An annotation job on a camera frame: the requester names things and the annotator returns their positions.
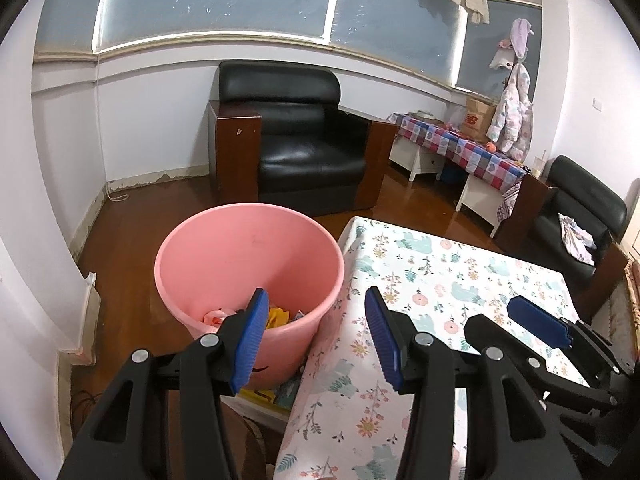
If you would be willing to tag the table with checkered cloth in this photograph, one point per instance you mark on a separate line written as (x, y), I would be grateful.
(465, 152)

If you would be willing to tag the black leather armchair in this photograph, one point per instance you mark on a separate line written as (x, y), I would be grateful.
(580, 210)
(300, 160)

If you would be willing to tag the white side cabinet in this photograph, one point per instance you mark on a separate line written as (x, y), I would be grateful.
(417, 157)
(480, 205)

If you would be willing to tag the pink plastic bucket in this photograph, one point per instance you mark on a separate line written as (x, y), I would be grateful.
(225, 260)

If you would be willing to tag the plastic cup with straw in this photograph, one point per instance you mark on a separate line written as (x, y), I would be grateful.
(537, 166)

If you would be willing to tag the white wall socket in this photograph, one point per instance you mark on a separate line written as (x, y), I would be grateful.
(597, 104)

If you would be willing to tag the crumpled printed cloth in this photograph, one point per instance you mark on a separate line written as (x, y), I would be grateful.
(577, 240)

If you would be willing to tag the table with floral cloth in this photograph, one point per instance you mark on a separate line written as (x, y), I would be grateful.
(450, 270)

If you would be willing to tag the pink crumpled wrapper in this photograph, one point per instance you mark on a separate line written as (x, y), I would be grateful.
(217, 321)

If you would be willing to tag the white plush hat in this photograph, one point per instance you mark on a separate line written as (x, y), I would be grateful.
(501, 57)

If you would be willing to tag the colourful flat box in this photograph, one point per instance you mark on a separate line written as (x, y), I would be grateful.
(272, 395)

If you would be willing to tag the brown paper bag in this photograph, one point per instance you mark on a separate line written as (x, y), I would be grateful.
(477, 120)

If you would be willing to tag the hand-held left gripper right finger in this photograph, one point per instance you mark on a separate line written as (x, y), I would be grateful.
(382, 345)

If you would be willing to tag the hanging floral clothes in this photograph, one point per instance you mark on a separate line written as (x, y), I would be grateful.
(512, 115)

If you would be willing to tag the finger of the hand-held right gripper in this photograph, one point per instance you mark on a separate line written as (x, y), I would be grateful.
(500, 335)
(540, 322)

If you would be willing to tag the purple hanging garment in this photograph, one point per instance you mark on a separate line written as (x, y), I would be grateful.
(521, 37)

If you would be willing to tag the yellow plastic bag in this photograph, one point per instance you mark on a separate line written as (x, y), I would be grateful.
(277, 319)

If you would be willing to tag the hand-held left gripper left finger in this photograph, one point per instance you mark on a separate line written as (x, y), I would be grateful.
(250, 345)

